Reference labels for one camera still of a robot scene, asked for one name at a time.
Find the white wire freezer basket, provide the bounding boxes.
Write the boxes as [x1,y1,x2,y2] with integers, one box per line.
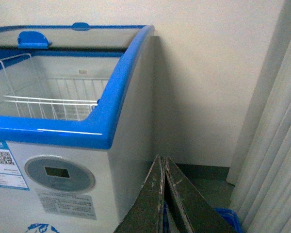
[0,53,115,121]

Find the blue plastic basket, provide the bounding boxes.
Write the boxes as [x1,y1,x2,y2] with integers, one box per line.
[163,202,243,233]

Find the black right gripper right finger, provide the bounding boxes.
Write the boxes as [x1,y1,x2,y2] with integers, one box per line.
[164,157,236,233]

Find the white vertical curtain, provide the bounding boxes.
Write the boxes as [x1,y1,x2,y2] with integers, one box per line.
[227,0,291,233]

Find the white blue chest freezer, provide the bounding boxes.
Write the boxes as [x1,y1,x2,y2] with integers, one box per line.
[0,25,155,233]

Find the glass sliding freezer lid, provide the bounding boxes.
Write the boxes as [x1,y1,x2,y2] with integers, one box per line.
[0,22,144,50]

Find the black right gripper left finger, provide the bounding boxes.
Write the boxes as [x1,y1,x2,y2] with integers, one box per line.
[115,155,165,233]

